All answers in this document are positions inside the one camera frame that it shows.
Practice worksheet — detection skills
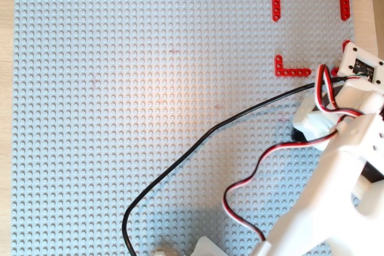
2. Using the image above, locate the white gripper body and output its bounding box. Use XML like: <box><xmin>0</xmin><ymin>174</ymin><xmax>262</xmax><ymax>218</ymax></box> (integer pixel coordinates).
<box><xmin>292</xmin><ymin>88</ymin><xmax>341</xmax><ymax>146</ymax></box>

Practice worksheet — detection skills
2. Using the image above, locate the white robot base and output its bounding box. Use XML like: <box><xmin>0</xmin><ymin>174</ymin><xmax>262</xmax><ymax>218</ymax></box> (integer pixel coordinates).
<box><xmin>154</xmin><ymin>236</ymin><xmax>224</xmax><ymax>256</ymax></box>

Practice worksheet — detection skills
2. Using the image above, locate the red L-shaped Lego corner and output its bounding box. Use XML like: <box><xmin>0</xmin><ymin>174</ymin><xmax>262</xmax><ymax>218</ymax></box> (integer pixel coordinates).
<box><xmin>274</xmin><ymin>55</ymin><xmax>313</xmax><ymax>78</ymax></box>
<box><xmin>271</xmin><ymin>0</ymin><xmax>295</xmax><ymax>22</ymax></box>
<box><xmin>331</xmin><ymin>40</ymin><xmax>352</xmax><ymax>77</ymax></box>
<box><xmin>325</xmin><ymin>0</ymin><xmax>351</xmax><ymax>21</ymax></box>

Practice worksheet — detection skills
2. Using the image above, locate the grey Lego baseplate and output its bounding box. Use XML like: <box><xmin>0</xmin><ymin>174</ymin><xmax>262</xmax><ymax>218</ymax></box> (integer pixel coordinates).
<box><xmin>11</xmin><ymin>0</ymin><xmax>362</xmax><ymax>256</ymax></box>

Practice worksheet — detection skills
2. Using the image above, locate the short red white servo cable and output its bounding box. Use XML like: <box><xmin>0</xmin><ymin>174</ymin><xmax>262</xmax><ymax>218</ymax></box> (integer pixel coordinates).
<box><xmin>314</xmin><ymin>64</ymin><xmax>368</xmax><ymax>125</ymax></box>

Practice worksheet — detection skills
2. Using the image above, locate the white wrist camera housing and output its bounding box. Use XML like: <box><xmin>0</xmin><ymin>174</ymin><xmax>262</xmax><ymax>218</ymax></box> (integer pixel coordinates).
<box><xmin>337</xmin><ymin>42</ymin><xmax>384</xmax><ymax>85</ymax></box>

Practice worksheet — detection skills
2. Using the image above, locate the long red white servo cable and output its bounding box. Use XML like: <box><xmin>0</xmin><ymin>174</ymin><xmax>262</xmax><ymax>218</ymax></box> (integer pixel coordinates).
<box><xmin>223</xmin><ymin>122</ymin><xmax>343</xmax><ymax>242</ymax></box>

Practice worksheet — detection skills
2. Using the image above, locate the black camera cable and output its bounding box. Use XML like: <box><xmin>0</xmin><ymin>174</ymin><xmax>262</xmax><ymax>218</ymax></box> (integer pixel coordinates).
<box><xmin>122</xmin><ymin>76</ymin><xmax>346</xmax><ymax>256</ymax></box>

